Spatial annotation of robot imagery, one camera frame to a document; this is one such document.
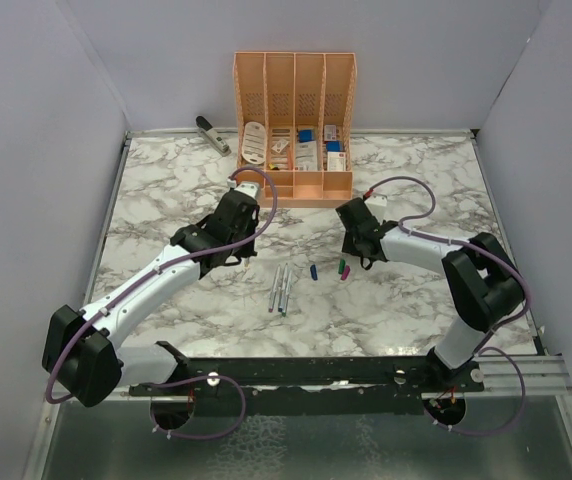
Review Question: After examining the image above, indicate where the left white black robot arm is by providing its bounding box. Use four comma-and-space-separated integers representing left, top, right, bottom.
42, 182, 260, 407

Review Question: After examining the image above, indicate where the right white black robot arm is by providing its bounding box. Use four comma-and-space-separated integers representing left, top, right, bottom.
336, 198, 527, 391

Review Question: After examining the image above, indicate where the purple pen cap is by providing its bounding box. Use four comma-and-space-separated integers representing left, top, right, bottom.
340, 265, 350, 281

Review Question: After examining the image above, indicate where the blue tipped white pen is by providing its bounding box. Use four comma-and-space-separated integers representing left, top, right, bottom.
277, 263, 289, 313

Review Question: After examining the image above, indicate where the purple tipped white pen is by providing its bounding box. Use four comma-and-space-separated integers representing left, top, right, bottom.
268, 265, 282, 313

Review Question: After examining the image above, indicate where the green tipped white pen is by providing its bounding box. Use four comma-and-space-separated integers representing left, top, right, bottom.
281, 270, 292, 317

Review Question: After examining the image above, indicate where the white red box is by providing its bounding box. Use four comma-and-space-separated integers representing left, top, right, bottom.
327, 151, 347, 172

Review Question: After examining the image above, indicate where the white oval card pack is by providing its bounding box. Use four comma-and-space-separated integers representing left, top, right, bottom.
240, 121, 267, 165

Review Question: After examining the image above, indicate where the black grey stapler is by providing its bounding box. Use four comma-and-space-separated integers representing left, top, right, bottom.
195, 115, 230, 156

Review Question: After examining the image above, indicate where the blue box in organizer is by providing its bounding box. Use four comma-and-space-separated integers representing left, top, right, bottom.
297, 128, 315, 143

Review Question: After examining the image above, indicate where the orange plastic desk organizer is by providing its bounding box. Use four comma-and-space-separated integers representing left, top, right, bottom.
233, 51, 357, 208

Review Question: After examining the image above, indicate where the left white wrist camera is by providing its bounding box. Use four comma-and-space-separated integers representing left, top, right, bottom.
234, 181, 261, 201

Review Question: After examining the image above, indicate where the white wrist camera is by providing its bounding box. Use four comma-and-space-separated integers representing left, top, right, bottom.
234, 181, 261, 201
364, 193, 388, 223

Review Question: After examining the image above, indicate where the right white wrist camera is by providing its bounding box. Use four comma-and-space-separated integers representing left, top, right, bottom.
364, 193, 388, 223

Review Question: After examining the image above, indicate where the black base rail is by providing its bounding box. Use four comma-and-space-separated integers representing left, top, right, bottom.
129, 356, 484, 416

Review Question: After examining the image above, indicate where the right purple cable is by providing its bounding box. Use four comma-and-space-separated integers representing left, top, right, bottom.
364, 175, 535, 440

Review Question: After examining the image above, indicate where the purple cable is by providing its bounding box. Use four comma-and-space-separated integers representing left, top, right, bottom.
364, 175, 535, 440
45, 167, 280, 441

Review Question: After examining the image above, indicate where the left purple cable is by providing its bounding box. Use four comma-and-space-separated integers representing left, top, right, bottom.
45, 167, 280, 441

